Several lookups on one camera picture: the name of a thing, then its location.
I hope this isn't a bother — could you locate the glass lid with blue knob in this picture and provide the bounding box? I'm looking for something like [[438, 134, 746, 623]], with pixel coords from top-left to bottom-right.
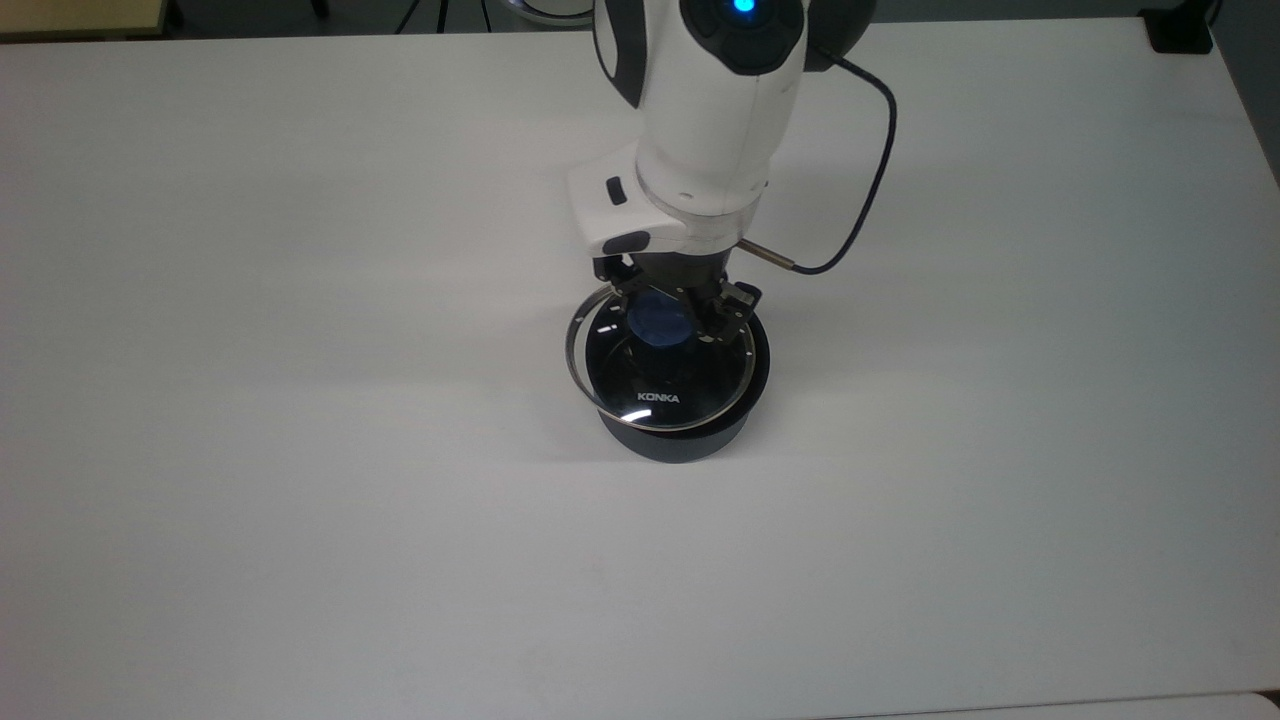
[[564, 282, 757, 434]]

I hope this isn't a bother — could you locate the black table clamp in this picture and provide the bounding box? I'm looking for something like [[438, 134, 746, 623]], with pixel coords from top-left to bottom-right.
[[1140, 0, 1223, 55]]

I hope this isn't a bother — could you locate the black tripod stand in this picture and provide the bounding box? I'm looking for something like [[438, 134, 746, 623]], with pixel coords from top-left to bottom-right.
[[394, 0, 494, 36]]

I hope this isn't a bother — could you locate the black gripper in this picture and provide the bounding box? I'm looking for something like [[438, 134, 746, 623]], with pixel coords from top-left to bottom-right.
[[593, 246, 764, 347]]

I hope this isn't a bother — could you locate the black saucepan with blue handle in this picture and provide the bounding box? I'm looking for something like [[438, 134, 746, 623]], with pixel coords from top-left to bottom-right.
[[584, 290, 773, 466]]

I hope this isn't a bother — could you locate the light wooden table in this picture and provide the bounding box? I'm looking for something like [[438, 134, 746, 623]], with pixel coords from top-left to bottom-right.
[[0, 0, 169, 41]]

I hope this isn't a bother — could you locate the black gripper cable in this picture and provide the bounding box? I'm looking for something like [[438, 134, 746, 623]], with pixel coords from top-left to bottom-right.
[[738, 44, 899, 277]]

